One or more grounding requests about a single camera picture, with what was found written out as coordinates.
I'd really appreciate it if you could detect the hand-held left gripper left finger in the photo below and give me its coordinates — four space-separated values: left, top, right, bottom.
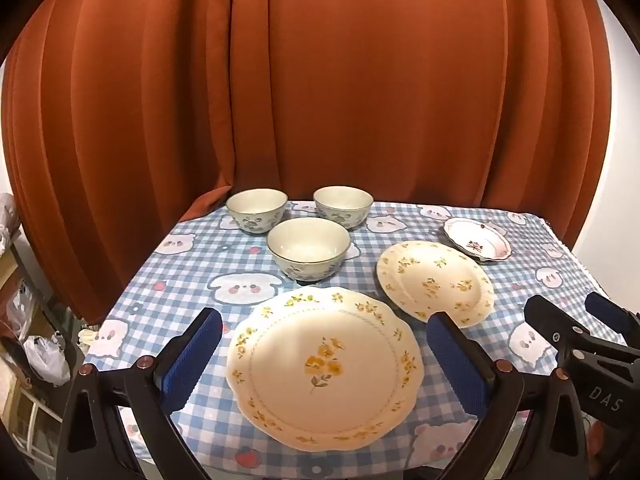
55 307 223 480

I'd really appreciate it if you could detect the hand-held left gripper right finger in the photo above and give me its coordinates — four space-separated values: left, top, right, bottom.
426 311 588 480

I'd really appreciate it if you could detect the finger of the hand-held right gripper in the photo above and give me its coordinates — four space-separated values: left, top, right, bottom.
585 291 640 348
524 295 640 426

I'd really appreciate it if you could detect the medium round yellow-flower plate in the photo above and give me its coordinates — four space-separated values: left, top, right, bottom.
376 241 495 329

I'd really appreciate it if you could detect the small red-rimmed white plate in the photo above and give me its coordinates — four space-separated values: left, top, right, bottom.
443 217 513 264

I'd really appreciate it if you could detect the large scalloped yellow-flower plate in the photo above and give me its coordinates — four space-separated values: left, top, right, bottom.
226 287 425 453

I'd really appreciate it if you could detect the floral ceramic bowl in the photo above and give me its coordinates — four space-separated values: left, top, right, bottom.
226 189 288 235
266 217 352 282
313 186 374 231

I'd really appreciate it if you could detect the blue checked bear-print tablecloth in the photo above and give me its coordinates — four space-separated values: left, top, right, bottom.
82 200 640 480

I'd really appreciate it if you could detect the white plastic bag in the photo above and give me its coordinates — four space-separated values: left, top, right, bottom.
24 334 72 387

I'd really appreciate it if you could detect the clear plastic bag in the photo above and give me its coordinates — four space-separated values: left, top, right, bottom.
4 280 42 341

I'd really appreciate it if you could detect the grey bundle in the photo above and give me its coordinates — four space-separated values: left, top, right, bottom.
0 192 22 256

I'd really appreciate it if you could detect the rust orange curtain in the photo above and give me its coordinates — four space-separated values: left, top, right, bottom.
0 0 623 326

